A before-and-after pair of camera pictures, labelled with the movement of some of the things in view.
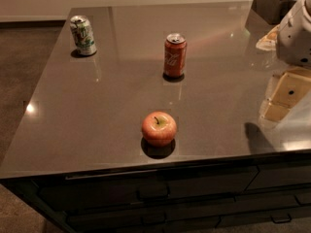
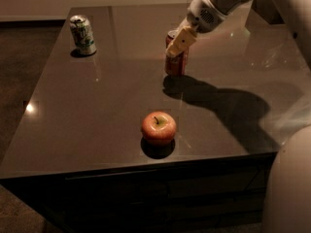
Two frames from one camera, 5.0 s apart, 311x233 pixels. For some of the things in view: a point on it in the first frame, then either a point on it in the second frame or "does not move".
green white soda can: [84, 36] does not move
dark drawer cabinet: [193, 197] does not move
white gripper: [295, 38] → [203, 16]
